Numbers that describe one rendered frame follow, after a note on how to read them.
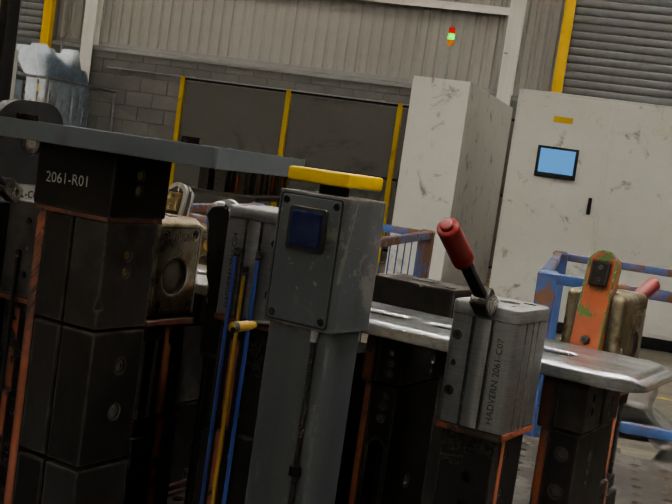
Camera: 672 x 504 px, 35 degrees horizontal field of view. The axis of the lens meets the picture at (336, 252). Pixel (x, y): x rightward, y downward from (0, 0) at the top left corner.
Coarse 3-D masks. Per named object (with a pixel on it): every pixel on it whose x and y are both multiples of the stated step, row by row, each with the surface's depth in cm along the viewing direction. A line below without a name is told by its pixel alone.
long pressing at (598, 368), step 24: (384, 312) 127; (408, 312) 129; (384, 336) 115; (408, 336) 113; (432, 336) 112; (552, 360) 106; (576, 360) 110; (600, 360) 112; (624, 360) 115; (600, 384) 103; (624, 384) 102; (648, 384) 105
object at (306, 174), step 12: (300, 168) 88; (312, 168) 88; (300, 180) 88; (312, 180) 88; (324, 180) 87; (336, 180) 86; (348, 180) 86; (360, 180) 87; (372, 180) 89; (324, 192) 89; (336, 192) 89; (348, 192) 89
